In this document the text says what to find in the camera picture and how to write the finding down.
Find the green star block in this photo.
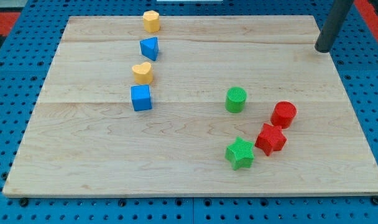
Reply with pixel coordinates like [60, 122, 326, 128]
[225, 137, 254, 170]

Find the wooden board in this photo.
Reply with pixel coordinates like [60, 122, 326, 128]
[2, 16, 378, 198]

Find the yellow hexagon block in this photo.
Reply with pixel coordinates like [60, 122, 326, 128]
[142, 11, 160, 33]

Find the yellow heart block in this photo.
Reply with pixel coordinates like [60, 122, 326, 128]
[132, 62, 153, 85]

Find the red cylinder block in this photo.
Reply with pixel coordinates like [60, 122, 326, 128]
[270, 101, 297, 129]

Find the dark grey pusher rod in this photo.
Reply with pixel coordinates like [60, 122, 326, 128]
[315, 0, 354, 53]

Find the blue cube block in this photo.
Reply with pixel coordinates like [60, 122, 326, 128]
[131, 85, 152, 111]

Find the red star block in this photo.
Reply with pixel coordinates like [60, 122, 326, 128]
[254, 123, 287, 156]

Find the green cylinder block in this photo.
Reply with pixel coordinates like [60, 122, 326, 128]
[225, 86, 247, 113]

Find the blue triangle block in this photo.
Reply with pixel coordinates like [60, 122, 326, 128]
[139, 37, 159, 61]

